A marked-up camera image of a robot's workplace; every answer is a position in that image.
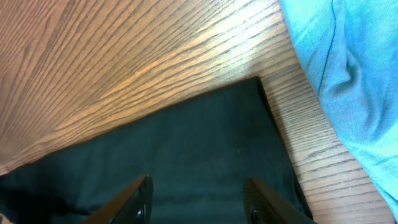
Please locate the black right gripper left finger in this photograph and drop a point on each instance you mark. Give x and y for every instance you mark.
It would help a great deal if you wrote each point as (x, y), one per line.
(132, 206)

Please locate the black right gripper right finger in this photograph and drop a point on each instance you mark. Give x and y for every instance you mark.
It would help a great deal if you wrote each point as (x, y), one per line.
(263, 205)

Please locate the black t-shirt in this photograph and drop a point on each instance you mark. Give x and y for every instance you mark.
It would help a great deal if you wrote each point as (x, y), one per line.
(198, 153)

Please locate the light blue printed t-shirt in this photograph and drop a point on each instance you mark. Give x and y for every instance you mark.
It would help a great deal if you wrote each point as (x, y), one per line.
(348, 51)

